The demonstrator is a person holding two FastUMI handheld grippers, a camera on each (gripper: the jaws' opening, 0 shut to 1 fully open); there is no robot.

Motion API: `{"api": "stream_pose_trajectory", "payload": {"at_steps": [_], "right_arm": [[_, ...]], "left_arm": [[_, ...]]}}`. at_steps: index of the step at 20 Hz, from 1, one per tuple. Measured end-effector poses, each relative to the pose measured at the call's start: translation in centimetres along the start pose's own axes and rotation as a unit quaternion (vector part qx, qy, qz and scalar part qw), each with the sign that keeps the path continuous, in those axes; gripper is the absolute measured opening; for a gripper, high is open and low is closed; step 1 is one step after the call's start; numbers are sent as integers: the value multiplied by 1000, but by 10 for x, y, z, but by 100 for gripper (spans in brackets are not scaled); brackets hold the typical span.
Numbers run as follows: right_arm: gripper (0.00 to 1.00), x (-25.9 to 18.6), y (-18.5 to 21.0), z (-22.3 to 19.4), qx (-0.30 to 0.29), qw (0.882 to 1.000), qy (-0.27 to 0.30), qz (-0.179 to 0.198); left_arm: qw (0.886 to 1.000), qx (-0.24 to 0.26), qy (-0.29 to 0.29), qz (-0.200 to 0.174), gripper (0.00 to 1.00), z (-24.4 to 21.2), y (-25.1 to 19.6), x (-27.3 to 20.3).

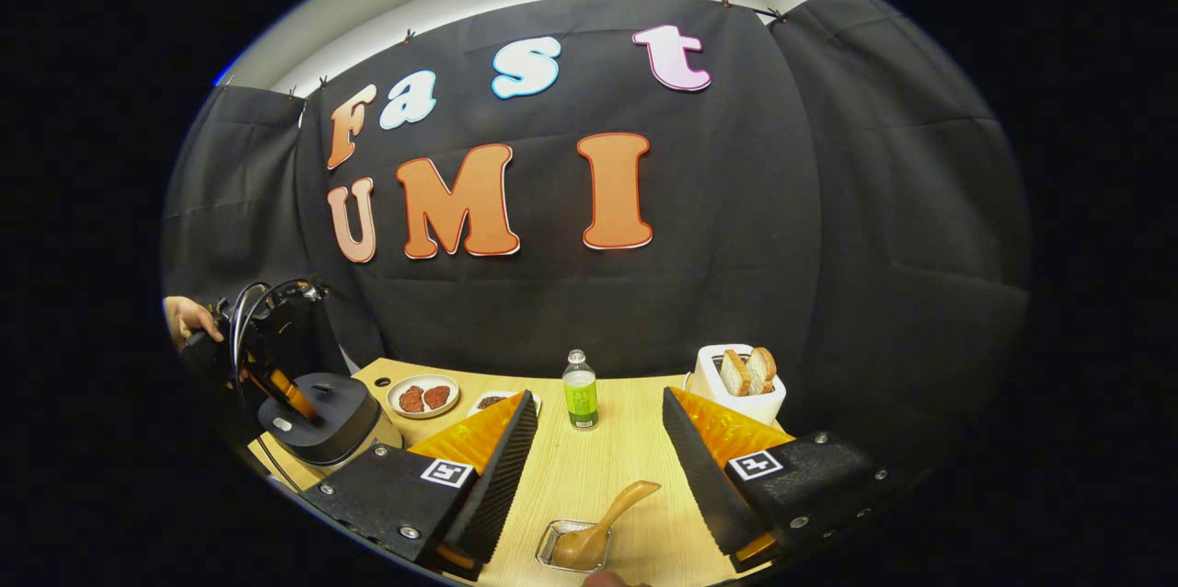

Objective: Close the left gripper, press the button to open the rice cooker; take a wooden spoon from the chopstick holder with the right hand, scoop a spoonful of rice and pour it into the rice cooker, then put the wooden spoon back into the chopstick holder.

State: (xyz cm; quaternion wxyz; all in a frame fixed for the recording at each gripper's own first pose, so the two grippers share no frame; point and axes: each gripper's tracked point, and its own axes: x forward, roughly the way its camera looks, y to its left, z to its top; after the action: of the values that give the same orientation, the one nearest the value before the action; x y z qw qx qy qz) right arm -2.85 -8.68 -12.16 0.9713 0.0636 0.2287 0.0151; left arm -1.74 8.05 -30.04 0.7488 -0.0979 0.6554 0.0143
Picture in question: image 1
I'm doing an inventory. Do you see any white toaster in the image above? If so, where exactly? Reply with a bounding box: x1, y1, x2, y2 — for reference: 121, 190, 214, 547
688, 344, 788, 427

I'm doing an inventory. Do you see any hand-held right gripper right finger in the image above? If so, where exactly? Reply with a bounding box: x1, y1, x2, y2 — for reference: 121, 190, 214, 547
662, 386, 893, 575

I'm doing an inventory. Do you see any green label drink bottle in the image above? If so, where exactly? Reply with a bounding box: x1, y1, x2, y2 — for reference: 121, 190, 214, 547
562, 349, 600, 431

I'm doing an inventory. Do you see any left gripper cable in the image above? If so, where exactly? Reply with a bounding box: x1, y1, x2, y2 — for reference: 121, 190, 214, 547
230, 279, 309, 378

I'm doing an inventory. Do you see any white round plate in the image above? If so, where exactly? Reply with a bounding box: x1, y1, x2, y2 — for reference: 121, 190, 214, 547
387, 374, 460, 420

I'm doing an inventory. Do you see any toast slice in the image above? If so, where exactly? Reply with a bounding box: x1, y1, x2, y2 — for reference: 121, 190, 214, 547
720, 349, 752, 397
745, 346, 778, 395

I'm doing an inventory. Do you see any dark grey rice cooker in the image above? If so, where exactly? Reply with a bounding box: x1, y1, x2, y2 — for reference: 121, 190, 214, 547
258, 373, 404, 478

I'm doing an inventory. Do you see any wooden spoon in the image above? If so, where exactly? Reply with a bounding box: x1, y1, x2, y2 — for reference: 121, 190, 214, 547
550, 479, 662, 571

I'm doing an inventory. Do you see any white divided grain tray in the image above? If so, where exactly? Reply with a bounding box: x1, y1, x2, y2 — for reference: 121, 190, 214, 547
469, 390, 544, 419

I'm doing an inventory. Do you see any metal wire chopstick holder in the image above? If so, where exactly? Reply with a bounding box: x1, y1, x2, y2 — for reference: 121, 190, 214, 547
536, 518, 614, 575

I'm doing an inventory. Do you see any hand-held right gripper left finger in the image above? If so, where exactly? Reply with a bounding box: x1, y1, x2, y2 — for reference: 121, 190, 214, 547
299, 389, 540, 581

